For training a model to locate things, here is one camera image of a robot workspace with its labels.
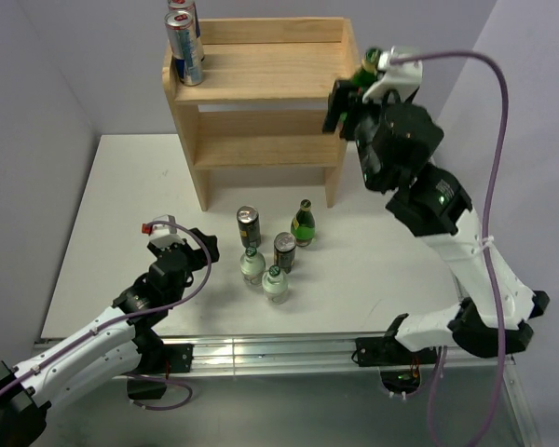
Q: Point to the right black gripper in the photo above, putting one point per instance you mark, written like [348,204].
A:
[337,101]

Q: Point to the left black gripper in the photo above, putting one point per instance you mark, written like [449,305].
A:
[199,258]

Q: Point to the green glass bottle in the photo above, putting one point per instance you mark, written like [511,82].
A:
[303,226]
[369,71]

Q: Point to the black yellow can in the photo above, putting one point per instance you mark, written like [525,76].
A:
[284,251]
[249,226]

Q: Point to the clear glass bottle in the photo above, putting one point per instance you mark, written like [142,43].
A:
[275,285]
[252,266]

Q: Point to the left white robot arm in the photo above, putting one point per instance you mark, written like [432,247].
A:
[27,394]

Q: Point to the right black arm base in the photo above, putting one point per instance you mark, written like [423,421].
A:
[402,373]

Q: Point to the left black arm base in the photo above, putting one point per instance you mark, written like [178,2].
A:
[154,375]

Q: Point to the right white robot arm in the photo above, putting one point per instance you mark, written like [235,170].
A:
[494,316]

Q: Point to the wooden three-tier shelf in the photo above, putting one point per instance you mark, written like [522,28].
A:
[263,97]

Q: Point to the rear silver blue can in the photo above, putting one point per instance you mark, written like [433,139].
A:
[191,7]

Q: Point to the silver blue can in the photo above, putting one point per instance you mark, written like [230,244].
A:
[191,7]
[182,33]

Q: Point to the front silver blue can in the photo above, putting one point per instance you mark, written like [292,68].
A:
[182,33]

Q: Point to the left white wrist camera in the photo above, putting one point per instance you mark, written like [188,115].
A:
[161,235]

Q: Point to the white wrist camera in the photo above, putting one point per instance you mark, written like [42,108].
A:
[405,78]
[161,235]

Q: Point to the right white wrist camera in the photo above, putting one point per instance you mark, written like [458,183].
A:
[405,78]

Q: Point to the aluminium front rail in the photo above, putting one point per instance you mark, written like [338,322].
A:
[270,349]

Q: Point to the aluminium side rail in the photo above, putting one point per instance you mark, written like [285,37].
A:
[466,400]

